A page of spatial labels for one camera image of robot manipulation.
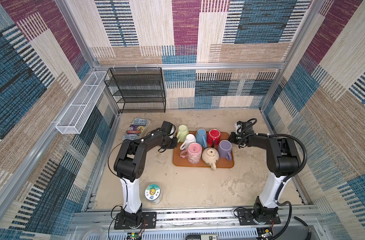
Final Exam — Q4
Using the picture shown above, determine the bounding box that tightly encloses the blue dotted mug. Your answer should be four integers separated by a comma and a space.
195, 129, 207, 149

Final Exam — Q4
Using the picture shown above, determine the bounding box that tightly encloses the light green mug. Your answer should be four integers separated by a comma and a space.
176, 125, 189, 143

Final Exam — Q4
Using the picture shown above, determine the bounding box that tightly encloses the paperback book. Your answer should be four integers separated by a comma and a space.
123, 118, 151, 140

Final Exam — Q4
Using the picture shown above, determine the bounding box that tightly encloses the purple mug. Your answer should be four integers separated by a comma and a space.
217, 140, 232, 161

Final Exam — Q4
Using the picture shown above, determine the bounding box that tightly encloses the beige ceramic teapot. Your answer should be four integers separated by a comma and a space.
201, 148, 219, 171

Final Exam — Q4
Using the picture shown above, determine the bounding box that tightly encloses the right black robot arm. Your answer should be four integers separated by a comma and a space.
228, 118, 306, 225

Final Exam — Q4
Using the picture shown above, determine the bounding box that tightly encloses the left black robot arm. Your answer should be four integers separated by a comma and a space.
114, 121, 178, 227

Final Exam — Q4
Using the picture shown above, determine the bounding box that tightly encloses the white wire mesh basket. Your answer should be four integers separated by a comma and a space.
56, 71, 107, 135

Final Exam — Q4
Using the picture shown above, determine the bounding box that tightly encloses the black wire shelf rack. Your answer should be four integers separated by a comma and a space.
105, 68, 166, 114

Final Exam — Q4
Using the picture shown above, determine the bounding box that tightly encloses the white mug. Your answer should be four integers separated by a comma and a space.
180, 134, 196, 150

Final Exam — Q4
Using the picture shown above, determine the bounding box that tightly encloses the red mug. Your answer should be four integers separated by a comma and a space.
206, 129, 221, 148

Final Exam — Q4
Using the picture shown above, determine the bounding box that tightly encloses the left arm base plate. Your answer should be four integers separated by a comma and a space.
114, 211, 157, 230

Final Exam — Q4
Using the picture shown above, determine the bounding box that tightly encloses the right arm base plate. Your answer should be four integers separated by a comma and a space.
236, 208, 281, 226

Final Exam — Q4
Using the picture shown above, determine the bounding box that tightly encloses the pink ghost mug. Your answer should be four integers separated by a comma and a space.
180, 143, 202, 164

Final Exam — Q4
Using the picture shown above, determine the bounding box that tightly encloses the brown plastic tray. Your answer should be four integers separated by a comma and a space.
173, 143, 234, 169

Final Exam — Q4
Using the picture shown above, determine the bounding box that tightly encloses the clear jar green lid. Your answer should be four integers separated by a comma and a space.
145, 184, 163, 204

